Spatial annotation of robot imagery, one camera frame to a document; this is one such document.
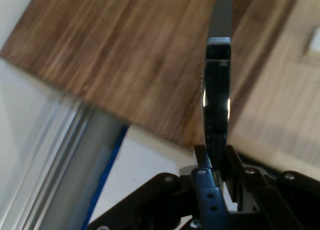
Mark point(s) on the light wooden drawer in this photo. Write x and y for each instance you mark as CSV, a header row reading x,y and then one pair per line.
x,y
280,110

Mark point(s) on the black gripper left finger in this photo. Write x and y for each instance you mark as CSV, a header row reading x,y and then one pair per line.
x,y
207,190

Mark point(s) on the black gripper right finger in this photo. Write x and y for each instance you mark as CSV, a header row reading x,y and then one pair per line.
x,y
275,202

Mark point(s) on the dark wooden cabinet case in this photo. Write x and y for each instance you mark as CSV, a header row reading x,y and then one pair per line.
x,y
112,55

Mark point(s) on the blue tape strip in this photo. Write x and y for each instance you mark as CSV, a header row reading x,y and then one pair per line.
x,y
105,175

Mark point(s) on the aluminium wall rail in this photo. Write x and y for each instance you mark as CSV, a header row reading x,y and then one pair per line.
x,y
62,165

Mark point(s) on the silver table knife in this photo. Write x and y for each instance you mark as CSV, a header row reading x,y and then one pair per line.
x,y
217,95

